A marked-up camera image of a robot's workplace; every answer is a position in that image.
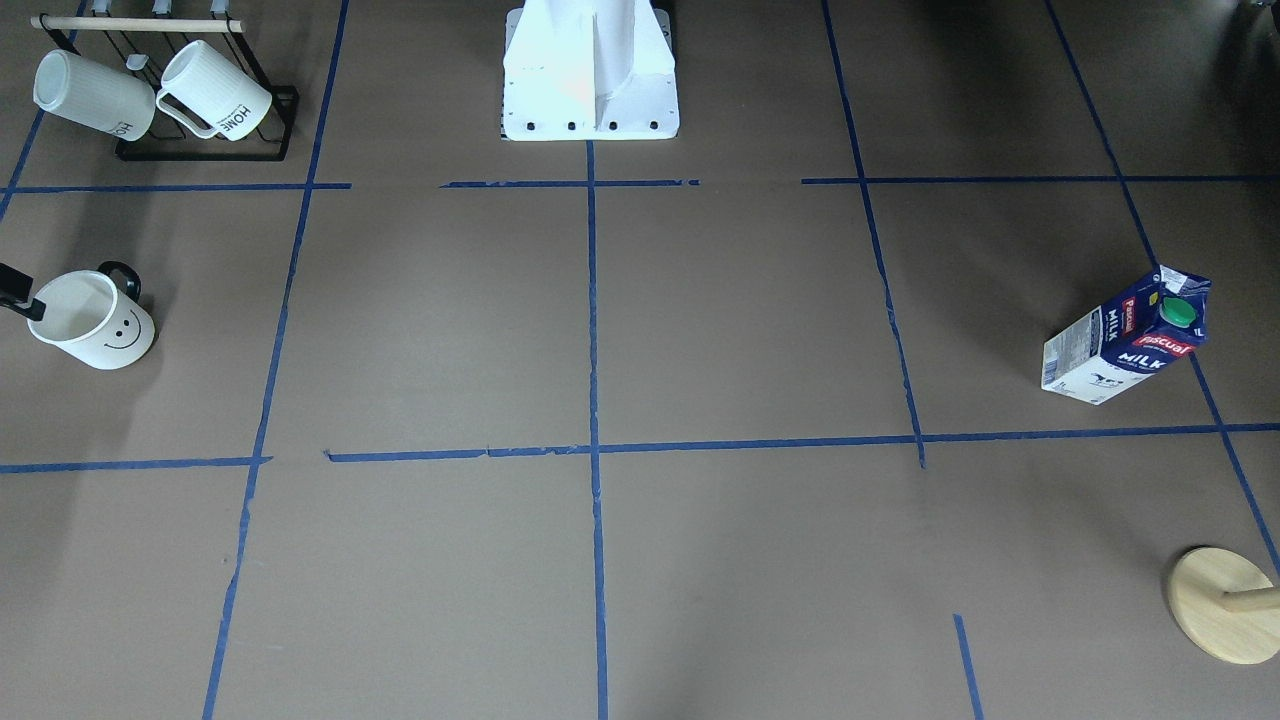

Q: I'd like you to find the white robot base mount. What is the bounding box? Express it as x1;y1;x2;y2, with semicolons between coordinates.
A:
500;1;681;142

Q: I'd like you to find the black wire mug rack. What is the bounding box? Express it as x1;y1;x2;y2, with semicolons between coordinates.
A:
29;1;300;161

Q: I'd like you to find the wooden mug tree stand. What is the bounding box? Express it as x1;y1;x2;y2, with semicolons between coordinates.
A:
1166;546;1279;665

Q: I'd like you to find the blue white milk carton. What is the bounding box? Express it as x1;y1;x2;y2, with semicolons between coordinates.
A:
1041;265;1212;405

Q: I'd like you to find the white HOME mug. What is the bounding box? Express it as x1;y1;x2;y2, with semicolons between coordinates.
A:
155;40;273;141

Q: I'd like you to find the white smiley face mug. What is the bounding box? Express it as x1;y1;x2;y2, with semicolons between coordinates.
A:
27;261;156;370

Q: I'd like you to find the white ribbed mug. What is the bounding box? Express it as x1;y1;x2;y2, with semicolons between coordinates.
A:
32;49;156;141

